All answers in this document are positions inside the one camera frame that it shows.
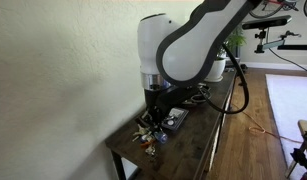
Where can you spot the keys with black car fob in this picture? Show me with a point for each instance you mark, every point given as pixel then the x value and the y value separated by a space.
pixel 170 120

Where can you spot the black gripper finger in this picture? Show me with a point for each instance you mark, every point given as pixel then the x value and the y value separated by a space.
pixel 146 117
pixel 157 120

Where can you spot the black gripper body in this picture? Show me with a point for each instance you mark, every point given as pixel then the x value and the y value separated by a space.
pixel 156 102

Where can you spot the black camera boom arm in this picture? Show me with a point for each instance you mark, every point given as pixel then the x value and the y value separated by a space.
pixel 279 44

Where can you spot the black camera on stand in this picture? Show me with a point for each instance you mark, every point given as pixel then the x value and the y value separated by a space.
pixel 268 22

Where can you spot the dark wooden console table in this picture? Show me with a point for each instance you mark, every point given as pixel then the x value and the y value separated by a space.
pixel 182 157

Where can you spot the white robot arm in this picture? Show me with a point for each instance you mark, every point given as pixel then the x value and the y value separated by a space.
pixel 175 58

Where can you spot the green potted plant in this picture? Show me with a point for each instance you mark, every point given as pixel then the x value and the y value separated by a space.
pixel 235 40

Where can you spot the keys with blue tag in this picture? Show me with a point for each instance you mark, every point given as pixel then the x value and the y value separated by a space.
pixel 149 147

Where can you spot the silver keys with black strap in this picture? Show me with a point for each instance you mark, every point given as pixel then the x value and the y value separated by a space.
pixel 143 134

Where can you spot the white rug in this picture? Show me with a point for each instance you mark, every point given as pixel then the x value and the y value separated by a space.
pixel 288 98

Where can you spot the bicycle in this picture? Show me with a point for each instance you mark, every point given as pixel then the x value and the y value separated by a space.
pixel 268 8

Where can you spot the white plant pot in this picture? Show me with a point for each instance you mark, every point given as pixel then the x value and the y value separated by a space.
pixel 215 74

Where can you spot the black sunglasses in bowl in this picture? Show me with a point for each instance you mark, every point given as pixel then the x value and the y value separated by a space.
pixel 202 95

